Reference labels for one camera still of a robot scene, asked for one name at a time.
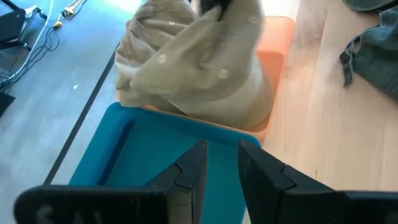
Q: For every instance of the dark grey cap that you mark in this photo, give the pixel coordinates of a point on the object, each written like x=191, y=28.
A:
x=379, y=56
x=367, y=3

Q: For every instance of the orange plastic bin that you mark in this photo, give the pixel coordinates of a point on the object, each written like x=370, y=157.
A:
x=275, y=40

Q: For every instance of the blue plastic bin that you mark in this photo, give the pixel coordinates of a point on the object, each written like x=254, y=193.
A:
x=140, y=146

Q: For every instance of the beige cap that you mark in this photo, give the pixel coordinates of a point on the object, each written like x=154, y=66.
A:
x=192, y=77

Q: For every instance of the white power strip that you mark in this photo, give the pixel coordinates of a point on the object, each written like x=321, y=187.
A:
x=70, y=10

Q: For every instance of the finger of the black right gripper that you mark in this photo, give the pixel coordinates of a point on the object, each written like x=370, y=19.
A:
x=208, y=4
x=225, y=7

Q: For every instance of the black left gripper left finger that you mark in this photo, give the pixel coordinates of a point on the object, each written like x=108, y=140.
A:
x=124, y=205

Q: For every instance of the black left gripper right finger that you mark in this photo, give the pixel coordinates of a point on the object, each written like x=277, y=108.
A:
x=295, y=202

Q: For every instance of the black desk leg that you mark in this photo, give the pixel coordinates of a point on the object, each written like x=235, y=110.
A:
x=12, y=28

